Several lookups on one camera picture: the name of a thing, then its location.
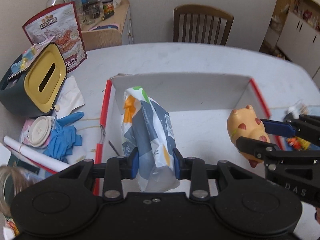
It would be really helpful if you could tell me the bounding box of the red white snack bag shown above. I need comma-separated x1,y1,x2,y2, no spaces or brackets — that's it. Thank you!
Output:
22,2,87,72

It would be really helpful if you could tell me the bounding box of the red dragon keychain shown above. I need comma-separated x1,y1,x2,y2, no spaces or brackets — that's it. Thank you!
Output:
286,137,311,151

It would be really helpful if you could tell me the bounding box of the black yellow screwdriver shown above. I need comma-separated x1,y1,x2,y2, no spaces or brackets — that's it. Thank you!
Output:
97,10,115,24

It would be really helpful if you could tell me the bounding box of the glass jar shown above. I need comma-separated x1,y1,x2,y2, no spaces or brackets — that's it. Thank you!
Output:
83,2,100,25

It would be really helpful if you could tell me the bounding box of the brown wooden chair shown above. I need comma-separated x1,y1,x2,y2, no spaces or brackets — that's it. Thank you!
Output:
173,4,234,46

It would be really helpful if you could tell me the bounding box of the wooden side cabinet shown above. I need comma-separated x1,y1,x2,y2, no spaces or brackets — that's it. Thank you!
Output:
81,0,134,51

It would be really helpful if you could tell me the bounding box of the yellow green tissue box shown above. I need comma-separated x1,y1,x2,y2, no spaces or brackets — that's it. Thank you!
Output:
1,42,67,118

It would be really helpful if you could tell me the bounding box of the blue rubber glove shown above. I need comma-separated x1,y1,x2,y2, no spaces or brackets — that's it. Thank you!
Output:
43,112,84,163

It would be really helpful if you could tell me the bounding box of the white patterned tissue pack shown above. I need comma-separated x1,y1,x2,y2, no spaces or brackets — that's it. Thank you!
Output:
121,86,180,192

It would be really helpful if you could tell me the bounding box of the white paper napkin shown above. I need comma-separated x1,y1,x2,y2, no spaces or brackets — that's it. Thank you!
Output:
52,76,85,119

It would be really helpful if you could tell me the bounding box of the red white cardboard box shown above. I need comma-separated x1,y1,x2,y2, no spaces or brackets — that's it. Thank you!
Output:
93,73,286,196

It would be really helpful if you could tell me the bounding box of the white wall cupboard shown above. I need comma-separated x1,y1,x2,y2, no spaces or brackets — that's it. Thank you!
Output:
264,0,319,79

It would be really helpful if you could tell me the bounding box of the white paper roll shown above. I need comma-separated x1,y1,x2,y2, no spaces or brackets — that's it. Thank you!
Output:
4,135,70,172

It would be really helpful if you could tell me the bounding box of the orange spotted cat toy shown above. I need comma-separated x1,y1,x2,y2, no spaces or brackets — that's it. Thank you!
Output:
226,104,271,169

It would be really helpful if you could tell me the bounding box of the white cup lid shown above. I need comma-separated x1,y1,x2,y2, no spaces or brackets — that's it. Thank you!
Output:
28,116,52,147

